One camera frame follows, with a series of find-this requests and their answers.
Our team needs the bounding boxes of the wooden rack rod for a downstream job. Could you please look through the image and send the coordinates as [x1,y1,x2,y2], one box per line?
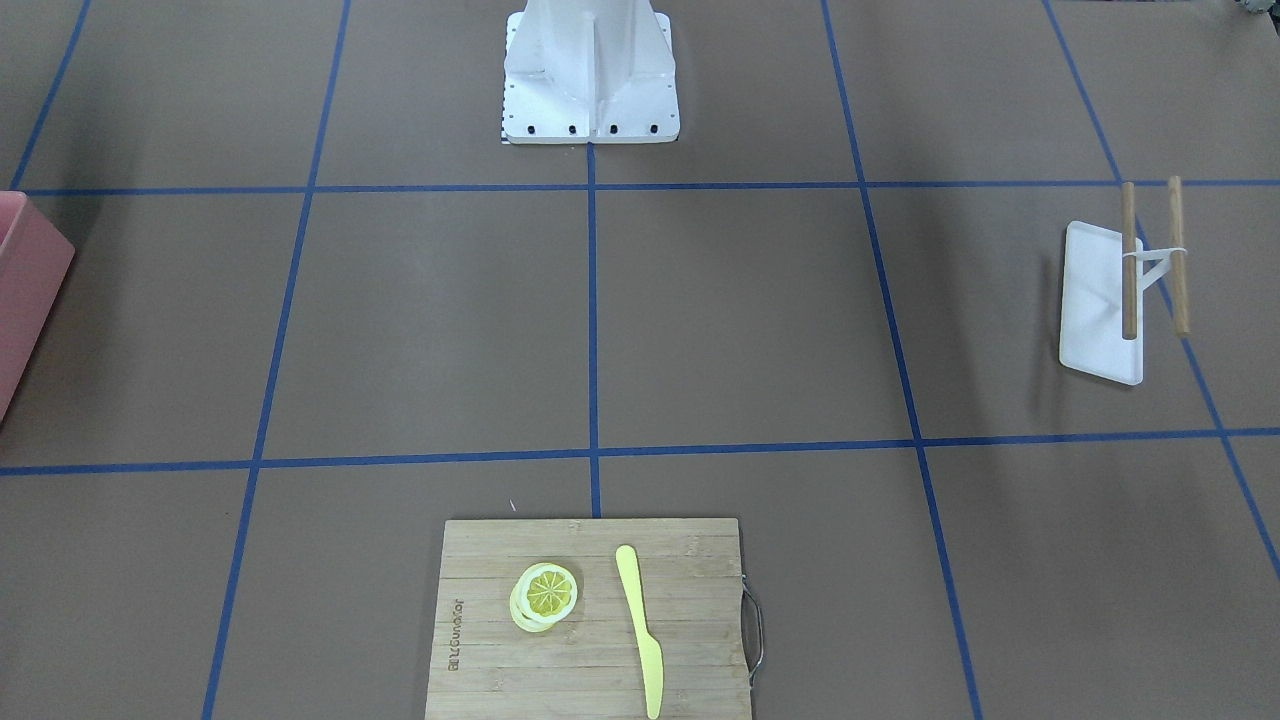
[1121,181,1139,341]
[1167,176,1190,340]

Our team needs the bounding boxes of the yellow plastic knife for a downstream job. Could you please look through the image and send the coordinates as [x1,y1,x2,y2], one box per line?
[614,544,666,719]

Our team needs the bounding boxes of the wooden cutting board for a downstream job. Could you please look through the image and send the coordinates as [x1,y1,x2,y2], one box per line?
[424,518,753,719]

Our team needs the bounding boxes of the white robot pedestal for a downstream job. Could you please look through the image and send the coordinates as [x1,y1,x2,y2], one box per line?
[500,1,681,145]

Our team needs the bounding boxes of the white rack tray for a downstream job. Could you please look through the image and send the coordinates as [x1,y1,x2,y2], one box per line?
[1059,220,1170,386]

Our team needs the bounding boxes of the pink plastic bin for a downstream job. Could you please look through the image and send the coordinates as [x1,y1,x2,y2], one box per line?
[1,191,76,416]

